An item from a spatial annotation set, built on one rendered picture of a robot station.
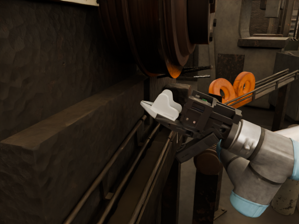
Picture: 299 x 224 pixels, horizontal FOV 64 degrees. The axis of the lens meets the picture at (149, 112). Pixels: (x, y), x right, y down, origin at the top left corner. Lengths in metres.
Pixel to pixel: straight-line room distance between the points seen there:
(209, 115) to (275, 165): 0.16
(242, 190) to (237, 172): 0.05
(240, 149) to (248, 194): 0.11
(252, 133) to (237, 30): 2.89
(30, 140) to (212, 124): 0.34
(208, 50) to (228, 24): 0.40
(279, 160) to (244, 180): 0.09
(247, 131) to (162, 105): 0.18
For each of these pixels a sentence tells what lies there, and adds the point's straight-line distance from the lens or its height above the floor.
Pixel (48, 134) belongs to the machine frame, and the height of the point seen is 0.87.
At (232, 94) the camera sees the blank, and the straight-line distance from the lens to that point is 1.29.
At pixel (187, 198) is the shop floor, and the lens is 1.63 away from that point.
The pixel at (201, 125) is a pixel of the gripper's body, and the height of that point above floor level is 0.83.
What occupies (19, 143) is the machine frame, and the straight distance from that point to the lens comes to 0.37.
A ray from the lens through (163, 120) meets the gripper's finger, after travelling 0.51.
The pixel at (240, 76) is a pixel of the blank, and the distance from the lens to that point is 1.31.
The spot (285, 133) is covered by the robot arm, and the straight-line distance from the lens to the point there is 0.72.
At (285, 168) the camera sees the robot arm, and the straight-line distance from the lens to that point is 0.54.
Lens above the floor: 1.02
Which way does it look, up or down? 20 degrees down
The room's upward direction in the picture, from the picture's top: straight up
